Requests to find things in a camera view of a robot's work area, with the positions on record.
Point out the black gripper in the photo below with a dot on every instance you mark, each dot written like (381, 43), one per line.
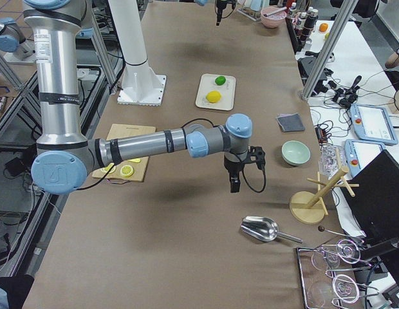
(219, 7)
(233, 167)

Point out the green lime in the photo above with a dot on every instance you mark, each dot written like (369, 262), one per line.
(220, 80)

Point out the yellow lemon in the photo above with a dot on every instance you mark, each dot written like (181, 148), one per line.
(213, 97)

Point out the white rabbit tray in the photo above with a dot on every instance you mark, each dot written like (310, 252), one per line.
(227, 91)

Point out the pink ribbed bowl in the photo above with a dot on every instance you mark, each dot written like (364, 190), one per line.
(272, 17)

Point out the metal scoop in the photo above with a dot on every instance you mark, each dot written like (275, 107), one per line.
(265, 229)

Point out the mint green bowl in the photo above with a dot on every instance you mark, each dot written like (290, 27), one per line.
(295, 153)

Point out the wooden mug tree stand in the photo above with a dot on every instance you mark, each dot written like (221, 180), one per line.
(308, 207)

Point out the folded grey cloth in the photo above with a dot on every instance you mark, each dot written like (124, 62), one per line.
(290, 123)

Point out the orange fruit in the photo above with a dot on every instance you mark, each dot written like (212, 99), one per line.
(323, 27)

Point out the lemon slice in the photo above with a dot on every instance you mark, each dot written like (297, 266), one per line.
(127, 171)

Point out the blue teach pendant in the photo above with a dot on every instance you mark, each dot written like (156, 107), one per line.
(360, 153)
(372, 123)

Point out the wooden cutting board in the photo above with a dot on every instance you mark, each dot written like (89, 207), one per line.
(124, 144)

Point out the black metal glass rack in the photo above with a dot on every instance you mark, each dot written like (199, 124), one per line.
(337, 273)

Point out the black monitor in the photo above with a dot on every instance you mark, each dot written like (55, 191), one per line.
(376, 209)

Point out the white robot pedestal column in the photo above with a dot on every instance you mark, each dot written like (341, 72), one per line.
(128, 28)

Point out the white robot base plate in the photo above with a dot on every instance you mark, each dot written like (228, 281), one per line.
(143, 92)

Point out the aluminium frame post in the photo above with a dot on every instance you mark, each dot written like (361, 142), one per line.
(342, 18)

